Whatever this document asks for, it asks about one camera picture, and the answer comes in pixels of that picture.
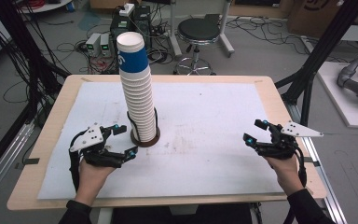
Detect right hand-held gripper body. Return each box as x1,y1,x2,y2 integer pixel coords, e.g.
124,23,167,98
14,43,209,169
255,120,324,161

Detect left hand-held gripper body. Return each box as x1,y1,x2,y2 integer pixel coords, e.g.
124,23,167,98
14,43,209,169
69,122,125,169

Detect dark round cup holder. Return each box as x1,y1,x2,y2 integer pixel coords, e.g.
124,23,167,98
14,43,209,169
126,106,162,148

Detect stack of paper cups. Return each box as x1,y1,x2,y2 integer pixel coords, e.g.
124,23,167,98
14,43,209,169
116,31,158,144

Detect person's right hand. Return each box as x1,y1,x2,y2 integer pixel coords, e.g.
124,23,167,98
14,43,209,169
262,153,306,197

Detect person's left hand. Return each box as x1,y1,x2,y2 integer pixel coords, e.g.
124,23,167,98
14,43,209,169
74,158,117,206

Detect black tape strip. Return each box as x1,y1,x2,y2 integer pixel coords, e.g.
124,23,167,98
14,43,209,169
302,156,322,168
14,157,41,171

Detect light wooden table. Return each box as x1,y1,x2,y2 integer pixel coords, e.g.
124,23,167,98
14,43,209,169
7,74,328,212

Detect white table mat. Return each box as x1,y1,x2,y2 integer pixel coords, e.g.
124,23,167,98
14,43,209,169
36,81,285,201

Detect white floor platform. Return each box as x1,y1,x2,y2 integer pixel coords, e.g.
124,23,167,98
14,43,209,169
316,61,358,131

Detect grey bench power supply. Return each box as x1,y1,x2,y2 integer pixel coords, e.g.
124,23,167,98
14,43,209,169
85,32,103,58
99,33,113,58

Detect person's dark clothing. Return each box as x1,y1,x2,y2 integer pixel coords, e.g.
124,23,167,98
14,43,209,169
111,203,254,224

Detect white metal stand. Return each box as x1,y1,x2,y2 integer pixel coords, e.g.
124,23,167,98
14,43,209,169
168,0,236,59

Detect black computer tower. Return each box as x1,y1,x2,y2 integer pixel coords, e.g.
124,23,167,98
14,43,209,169
109,4,153,51

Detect black round stool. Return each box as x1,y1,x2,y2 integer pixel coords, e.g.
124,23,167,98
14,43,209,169
172,17,222,77

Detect white power strip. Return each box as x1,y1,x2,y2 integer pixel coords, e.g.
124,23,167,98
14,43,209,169
118,3,136,18

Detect cardboard box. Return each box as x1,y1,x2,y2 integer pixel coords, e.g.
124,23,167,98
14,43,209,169
286,0,357,39

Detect white round table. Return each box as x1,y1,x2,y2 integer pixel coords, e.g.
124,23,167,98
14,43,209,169
18,0,75,14

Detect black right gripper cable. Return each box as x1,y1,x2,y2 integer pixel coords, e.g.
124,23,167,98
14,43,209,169
283,145,309,224

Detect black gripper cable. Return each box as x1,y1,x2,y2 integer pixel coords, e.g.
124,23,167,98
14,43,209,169
68,132,85,193
283,145,309,224

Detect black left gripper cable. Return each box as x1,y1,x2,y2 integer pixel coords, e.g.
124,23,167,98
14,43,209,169
68,132,85,193

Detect aluminium rail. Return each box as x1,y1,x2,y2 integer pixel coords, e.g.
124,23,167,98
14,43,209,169
0,120,35,208
286,102,349,224

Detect black metal frame post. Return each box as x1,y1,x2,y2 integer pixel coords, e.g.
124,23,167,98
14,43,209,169
274,0,358,135

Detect black floor cables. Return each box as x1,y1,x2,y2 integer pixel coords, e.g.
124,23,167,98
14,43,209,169
226,16,310,55

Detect black frame with cable bundle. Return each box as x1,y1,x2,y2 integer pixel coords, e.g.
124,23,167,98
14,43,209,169
0,0,72,127

